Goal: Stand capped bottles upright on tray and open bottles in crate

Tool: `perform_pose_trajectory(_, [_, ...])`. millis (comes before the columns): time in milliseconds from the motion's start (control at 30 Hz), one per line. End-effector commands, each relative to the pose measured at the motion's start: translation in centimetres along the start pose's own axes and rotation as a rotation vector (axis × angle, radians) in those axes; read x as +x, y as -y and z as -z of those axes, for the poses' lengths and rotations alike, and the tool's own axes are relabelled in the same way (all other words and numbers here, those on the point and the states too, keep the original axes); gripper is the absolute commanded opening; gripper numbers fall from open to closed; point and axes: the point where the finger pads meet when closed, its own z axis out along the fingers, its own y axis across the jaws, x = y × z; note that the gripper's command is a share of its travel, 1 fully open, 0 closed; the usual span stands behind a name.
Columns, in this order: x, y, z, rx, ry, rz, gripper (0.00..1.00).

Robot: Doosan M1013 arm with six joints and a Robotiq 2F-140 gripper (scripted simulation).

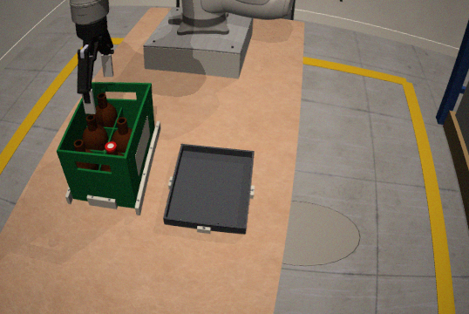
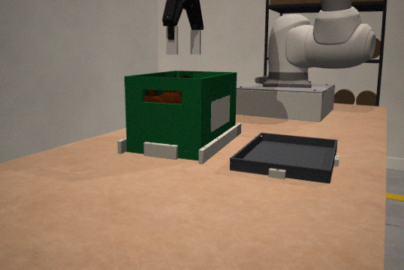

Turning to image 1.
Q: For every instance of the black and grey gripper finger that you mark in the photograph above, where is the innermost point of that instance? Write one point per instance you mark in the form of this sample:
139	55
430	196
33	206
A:
85	71
106	57

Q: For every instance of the dark green crate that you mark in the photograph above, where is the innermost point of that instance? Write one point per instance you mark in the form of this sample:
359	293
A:
122	183

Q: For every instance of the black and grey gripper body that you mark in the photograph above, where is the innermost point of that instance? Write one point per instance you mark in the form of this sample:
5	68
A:
89	33

